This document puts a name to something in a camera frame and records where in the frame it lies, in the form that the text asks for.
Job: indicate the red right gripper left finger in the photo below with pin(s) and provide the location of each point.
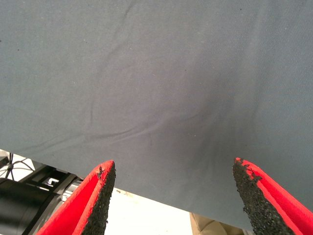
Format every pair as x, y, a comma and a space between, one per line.
83, 208

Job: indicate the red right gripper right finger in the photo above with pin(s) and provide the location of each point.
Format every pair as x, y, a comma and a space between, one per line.
274, 210

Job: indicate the tan cardboard box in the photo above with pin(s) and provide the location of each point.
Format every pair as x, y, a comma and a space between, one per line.
207, 226

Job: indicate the dark grey table cloth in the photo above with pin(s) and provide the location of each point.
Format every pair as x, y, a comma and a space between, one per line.
146, 73

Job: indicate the black metal frame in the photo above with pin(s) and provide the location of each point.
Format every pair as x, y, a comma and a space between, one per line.
61, 177

